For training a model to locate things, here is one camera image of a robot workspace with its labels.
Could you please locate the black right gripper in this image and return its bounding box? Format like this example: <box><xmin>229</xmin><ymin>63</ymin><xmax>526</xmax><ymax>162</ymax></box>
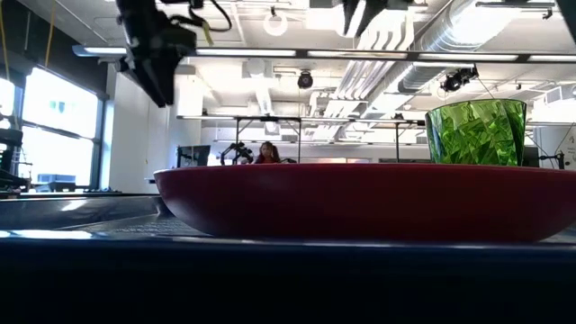
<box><xmin>340</xmin><ymin>0</ymin><xmax>415</xmax><ymax>38</ymax></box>

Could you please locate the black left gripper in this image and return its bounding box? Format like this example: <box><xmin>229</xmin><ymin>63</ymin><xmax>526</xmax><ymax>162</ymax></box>
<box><xmin>114</xmin><ymin>0</ymin><xmax>200</xmax><ymax>108</ymax></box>

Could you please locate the green faceted cup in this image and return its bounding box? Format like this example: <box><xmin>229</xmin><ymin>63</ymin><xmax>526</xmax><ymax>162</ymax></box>
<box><xmin>424</xmin><ymin>98</ymin><xmax>528</xmax><ymax>167</ymax></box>

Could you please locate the red plastic plate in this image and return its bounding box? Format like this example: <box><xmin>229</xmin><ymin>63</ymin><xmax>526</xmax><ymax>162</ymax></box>
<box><xmin>153</xmin><ymin>163</ymin><xmax>576</xmax><ymax>243</ymax></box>

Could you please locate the dark computer monitor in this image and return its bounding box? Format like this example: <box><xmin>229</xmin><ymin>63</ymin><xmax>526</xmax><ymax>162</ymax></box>
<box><xmin>176</xmin><ymin>144</ymin><xmax>212</xmax><ymax>169</ymax></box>

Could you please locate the large window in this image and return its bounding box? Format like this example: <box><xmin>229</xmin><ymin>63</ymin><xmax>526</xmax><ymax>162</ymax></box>
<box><xmin>0</xmin><ymin>66</ymin><xmax>108</xmax><ymax>191</ymax></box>

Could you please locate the black ceiling spotlight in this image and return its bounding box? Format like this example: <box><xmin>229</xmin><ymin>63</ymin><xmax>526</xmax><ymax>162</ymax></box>
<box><xmin>440</xmin><ymin>66</ymin><xmax>480</xmax><ymax>94</ymax></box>

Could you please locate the person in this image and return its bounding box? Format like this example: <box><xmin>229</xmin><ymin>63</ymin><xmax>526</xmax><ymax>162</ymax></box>
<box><xmin>254</xmin><ymin>140</ymin><xmax>283</xmax><ymax>166</ymax></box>

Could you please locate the black aluminium frame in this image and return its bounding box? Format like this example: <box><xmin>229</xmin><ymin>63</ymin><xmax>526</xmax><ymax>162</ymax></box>
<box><xmin>71</xmin><ymin>43</ymin><xmax>576</xmax><ymax>65</ymax></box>

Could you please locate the black ceiling camera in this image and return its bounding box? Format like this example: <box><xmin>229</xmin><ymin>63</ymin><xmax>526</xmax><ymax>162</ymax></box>
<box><xmin>296</xmin><ymin>69</ymin><xmax>315</xmax><ymax>90</ymax></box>

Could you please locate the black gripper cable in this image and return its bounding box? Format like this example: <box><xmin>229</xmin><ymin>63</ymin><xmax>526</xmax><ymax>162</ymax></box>
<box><xmin>169</xmin><ymin>0</ymin><xmax>233</xmax><ymax>33</ymax></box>

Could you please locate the silver ventilation duct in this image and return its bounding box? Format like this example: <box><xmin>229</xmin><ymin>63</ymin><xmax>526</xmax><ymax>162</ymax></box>
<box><xmin>397</xmin><ymin>0</ymin><xmax>519</xmax><ymax>95</ymax></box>

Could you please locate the white ceiling ring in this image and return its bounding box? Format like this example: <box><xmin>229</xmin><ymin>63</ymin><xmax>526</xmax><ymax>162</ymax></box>
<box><xmin>262</xmin><ymin>12</ymin><xmax>290</xmax><ymax>38</ymax></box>

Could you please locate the black background table frame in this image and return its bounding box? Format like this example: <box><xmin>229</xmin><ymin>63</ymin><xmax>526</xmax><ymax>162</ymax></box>
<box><xmin>233</xmin><ymin>115</ymin><xmax>303</xmax><ymax>165</ymax></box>

